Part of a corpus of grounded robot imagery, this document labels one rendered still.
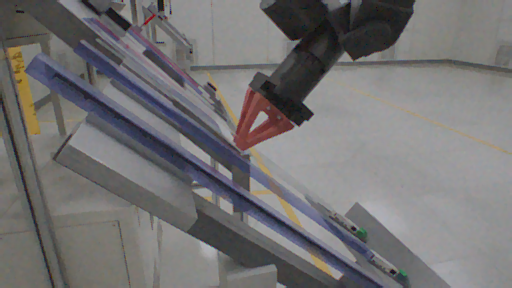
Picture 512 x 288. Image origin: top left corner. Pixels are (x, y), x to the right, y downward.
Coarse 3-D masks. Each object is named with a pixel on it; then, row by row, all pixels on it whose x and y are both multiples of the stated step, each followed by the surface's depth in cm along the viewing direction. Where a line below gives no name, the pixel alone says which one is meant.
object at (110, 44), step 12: (108, 36) 38; (108, 48) 37; (120, 48) 38; (132, 60) 39; (144, 72) 39; (156, 72) 41; (156, 84) 40; (168, 84) 41; (180, 96) 42; (192, 108) 43; (204, 120) 43; (216, 120) 44; (228, 132) 45; (252, 156) 47; (264, 156) 48; (276, 168) 49; (288, 180) 50; (300, 192) 52; (312, 192) 53; (324, 204) 54; (360, 228) 59
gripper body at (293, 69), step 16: (288, 64) 44; (304, 64) 43; (320, 64) 43; (272, 80) 42; (288, 80) 43; (304, 80) 43; (320, 80) 45; (272, 96) 45; (288, 96) 41; (304, 96) 45; (304, 112) 42
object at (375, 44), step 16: (272, 0) 39; (288, 0) 38; (304, 0) 39; (320, 0) 38; (336, 0) 42; (272, 16) 40; (288, 16) 40; (304, 16) 40; (320, 16) 40; (336, 16) 40; (288, 32) 42; (304, 32) 41; (352, 32) 39; (368, 32) 37; (384, 32) 37; (352, 48) 40; (368, 48) 39
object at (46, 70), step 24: (48, 72) 17; (72, 96) 18; (96, 96) 18; (120, 120) 19; (144, 144) 20; (168, 144) 20; (192, 168) 21; (216, 192) 22; (240, 192) 23; (264, 216) 24; (312, 240) 26; (336, 264) 28
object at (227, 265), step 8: (224, 256) 41; (224, 264) 39; (232, 264) 39; (240, 264) 39; (272, 264) 39; (224, 272) 38; (232, 272) 38; (240, 272) 38; (248, 272) 38; (256, 272) 38; (264, 272) 38; (272, 272) 38; (224, 280) 38; (232, 280) 37; (240, 280) 37; (248, 280) 38; (256, 280) 38; (264, 280) 38; (272, 280) 39
